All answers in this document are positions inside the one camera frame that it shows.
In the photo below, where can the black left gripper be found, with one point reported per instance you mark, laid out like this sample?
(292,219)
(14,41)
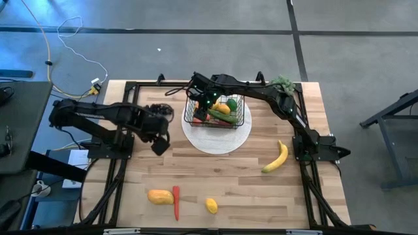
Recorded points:
(153,126)

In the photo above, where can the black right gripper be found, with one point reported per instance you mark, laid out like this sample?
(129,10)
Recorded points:
(204,96)

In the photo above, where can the green cucumber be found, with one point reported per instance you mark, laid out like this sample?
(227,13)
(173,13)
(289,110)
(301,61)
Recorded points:
(225,117)

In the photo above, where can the green lime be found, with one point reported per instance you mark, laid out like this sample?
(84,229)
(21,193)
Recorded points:
(232,104)

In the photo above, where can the dark grape bunch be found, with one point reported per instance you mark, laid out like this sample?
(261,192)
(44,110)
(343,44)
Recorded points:
(163,109)

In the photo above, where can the red chili pepper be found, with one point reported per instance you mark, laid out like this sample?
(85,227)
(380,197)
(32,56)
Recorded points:
(176,202)

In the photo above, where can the yellow banana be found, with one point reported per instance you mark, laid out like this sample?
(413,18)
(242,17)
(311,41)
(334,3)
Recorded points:
(277,160)

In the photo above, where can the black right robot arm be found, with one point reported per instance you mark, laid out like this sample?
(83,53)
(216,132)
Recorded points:
(294,114)

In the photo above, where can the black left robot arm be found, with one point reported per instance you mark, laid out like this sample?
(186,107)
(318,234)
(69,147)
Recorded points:
(98,112)

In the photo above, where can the white round woven placemat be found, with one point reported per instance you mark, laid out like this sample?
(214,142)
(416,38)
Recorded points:
(215,140)

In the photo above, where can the white box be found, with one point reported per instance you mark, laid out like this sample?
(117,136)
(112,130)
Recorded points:
(78,160)

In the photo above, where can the yellow plug connector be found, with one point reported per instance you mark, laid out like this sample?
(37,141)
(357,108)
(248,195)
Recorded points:
(95,89)

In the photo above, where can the black slanted beam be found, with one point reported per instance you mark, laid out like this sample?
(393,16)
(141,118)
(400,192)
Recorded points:
(55,166)

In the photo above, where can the white mug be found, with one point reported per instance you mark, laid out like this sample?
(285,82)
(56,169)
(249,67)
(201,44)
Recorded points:
(40,189)

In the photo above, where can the dark grey side table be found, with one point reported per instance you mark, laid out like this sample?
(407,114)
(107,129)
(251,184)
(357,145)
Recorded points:
(23,124)

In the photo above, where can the black flat bar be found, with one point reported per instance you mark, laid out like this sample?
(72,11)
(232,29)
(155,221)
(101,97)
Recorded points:
(16,73)

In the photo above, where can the dark grey metal table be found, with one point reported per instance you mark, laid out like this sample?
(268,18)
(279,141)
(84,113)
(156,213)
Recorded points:
(395,130)

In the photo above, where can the black aluminium table frame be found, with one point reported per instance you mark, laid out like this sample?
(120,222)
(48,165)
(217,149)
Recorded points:
(163,84)

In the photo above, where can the silver metal bracket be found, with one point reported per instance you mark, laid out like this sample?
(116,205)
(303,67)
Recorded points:
(121,231)
(303,232)

